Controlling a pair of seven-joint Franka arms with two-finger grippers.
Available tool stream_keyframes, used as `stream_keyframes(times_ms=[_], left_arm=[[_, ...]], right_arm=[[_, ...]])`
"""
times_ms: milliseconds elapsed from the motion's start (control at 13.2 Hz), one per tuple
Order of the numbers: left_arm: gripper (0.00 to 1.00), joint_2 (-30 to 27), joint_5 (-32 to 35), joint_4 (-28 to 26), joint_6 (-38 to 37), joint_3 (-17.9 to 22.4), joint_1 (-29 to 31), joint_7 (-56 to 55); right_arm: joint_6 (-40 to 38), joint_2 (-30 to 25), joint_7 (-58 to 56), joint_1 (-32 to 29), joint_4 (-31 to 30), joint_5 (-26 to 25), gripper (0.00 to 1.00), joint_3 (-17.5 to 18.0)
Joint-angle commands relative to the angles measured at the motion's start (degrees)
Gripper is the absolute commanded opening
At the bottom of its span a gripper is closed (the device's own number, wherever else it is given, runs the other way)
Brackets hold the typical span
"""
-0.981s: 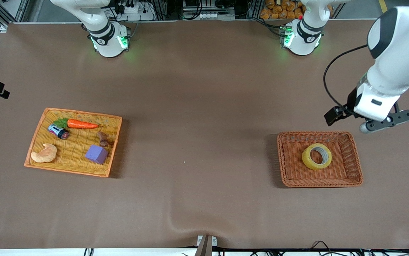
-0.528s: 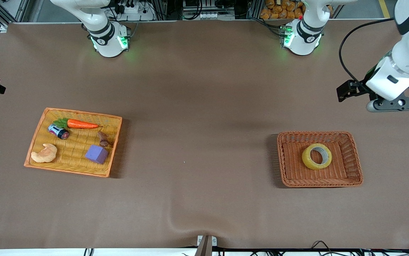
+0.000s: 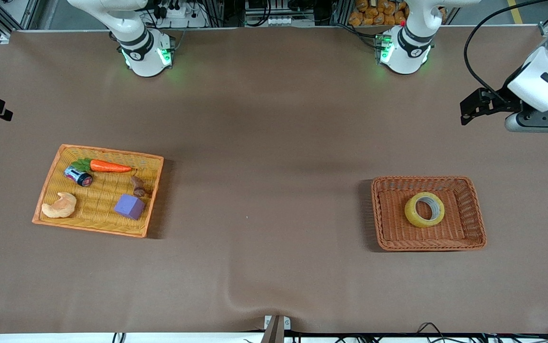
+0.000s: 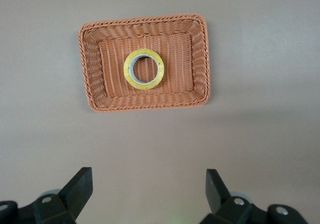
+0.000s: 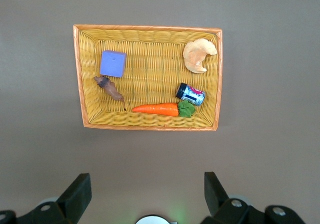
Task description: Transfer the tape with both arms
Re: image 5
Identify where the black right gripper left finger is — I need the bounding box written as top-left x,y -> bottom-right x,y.
56,173 -> 93,220

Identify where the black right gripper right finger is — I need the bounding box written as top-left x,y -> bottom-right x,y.
204,171 -> 230,218

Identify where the small can blue white label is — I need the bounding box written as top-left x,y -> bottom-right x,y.
175,82 -> 207,107

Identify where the orange toy carrot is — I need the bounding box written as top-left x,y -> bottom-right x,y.
131,99 -> 197,118

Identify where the brown toy root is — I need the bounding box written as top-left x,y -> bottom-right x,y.
93,75 -> 127,112

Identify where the purple foam cube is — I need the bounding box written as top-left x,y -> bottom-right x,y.
99,49 -> 128,78

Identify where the toy croissant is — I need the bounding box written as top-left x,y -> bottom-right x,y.
182,38 -> 218,74

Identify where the yellow wicker basket orange rim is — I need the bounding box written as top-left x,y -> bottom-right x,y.
72,24 -> 224,132

